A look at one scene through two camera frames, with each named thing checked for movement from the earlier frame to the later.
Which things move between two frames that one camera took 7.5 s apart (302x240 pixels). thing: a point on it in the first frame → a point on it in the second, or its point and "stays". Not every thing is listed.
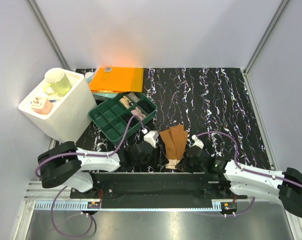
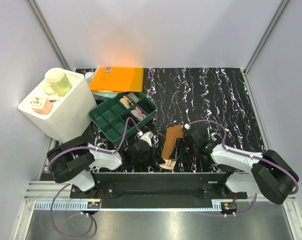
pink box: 41,105 stays
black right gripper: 183,165 → 180,155
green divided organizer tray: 111,117 stays
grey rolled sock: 133,97 stays
